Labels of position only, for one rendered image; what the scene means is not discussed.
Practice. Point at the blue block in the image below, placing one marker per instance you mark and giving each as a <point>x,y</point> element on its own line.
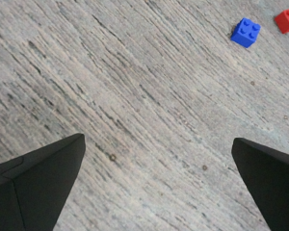
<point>245,32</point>

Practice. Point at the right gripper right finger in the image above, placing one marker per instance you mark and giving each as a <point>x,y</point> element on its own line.
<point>265,172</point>

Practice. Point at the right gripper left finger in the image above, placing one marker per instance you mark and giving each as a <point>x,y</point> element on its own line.
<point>34,187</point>

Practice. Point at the red toy brick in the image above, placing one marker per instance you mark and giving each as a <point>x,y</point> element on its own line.
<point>282,20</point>

